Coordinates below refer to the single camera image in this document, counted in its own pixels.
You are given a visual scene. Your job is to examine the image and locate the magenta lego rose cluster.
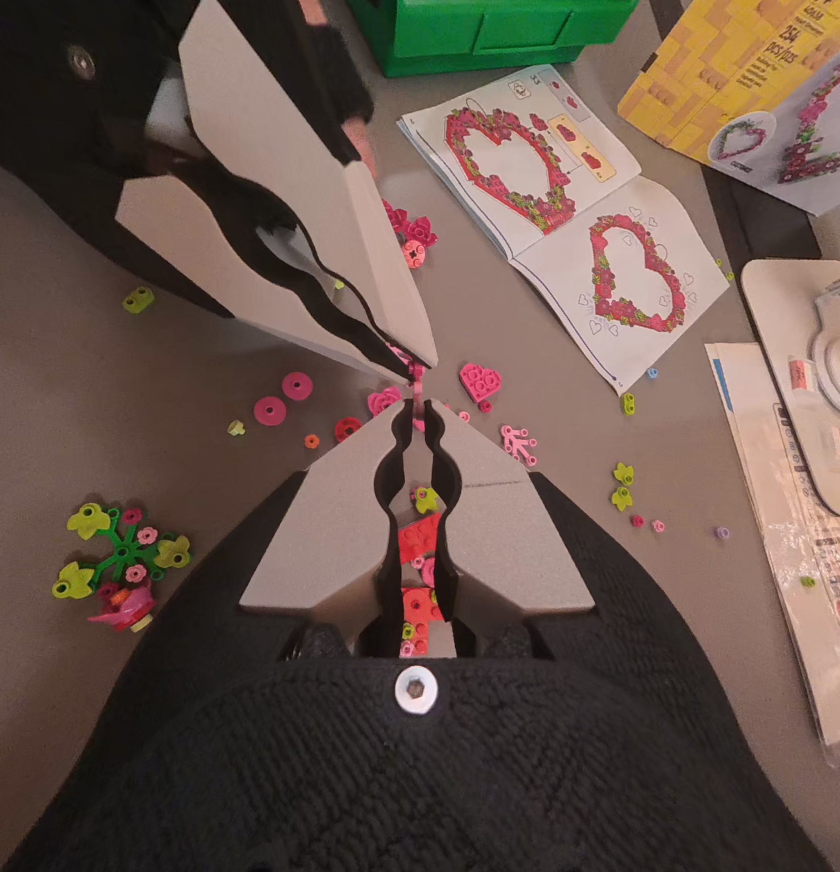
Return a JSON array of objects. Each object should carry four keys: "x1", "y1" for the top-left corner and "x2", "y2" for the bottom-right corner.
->
[{"x1": 382, "y1": 199, "x2": 437, "y2": 248}]

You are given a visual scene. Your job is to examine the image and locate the yellow lego box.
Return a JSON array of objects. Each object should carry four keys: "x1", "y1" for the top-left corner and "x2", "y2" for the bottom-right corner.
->
[{"x1": 617, "y1": 0, "x2": 840, "y2": 218}]

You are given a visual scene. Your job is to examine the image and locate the red lego heart frame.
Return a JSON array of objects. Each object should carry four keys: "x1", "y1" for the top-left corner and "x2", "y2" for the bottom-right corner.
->
[{"x1": 398, "y1": 512, "x2": 444, "y2": 659}]

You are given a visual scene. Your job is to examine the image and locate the person's left hand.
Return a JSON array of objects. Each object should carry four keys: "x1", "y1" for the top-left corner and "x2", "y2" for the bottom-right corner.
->
[{"x1": 341, "y1": 112, "x2": 380, "y2": 179}]

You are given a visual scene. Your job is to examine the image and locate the green bin with lego pieces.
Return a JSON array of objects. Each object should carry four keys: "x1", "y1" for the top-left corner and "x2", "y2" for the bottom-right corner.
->
[{"x1": 345, "y1": 0, "x2": 640, "y2": 78}]

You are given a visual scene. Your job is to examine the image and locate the lego instruction booklet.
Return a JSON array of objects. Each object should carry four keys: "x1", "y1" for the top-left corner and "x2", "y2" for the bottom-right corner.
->
[{"x1": 397, "y1": 64, "x2": 731, "y2": 396}]

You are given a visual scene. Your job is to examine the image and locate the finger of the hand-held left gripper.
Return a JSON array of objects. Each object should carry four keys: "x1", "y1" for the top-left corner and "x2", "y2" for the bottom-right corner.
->
[
  {"x1": 176, "y1": 0, "x2": 440, "y2": 370},
  {"x1": 113, "y1": 174, "x2": 421, "y2": 384}
]

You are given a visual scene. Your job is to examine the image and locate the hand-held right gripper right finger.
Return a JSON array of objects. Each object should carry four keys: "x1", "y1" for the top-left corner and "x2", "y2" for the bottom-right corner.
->
[{"x1": 422, "y1": 399, "x2": 597, "y2": 658}]

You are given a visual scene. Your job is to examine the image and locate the pink branch with magenta studs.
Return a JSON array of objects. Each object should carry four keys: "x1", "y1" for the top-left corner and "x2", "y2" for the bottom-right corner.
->
[{"x1": 387, "y1": 344, "x2": 429, "y2": 431}]

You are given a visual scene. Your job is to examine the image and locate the green stem lego flower bunch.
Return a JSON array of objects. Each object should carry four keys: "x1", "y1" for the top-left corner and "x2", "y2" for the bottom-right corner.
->
[{"x1": 52, "y1": 503, "x2": 192, "y2": 633}]

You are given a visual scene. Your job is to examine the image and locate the white flat stand base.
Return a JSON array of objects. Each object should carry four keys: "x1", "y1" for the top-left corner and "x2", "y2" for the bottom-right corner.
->
[{"x1": 740, "y1": 259, "x2": 840, "y2": 519}]

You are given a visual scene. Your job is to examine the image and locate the plain pink lego branch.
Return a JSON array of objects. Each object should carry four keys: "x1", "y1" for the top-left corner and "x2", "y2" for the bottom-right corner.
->
[{"x1": 500, "y1": 425, "x2": 538, "y2": 466}]

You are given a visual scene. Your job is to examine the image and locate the pink lego heart plate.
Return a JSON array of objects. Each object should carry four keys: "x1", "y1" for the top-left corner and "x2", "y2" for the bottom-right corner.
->
[{"x1": 458, "y1": 363, "x2": 502, "y2": 399}]

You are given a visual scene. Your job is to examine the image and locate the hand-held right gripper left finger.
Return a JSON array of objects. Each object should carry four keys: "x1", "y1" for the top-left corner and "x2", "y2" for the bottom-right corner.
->
[{"x1": 238, "y1": 399, "x2": 412, "y2": 658}]

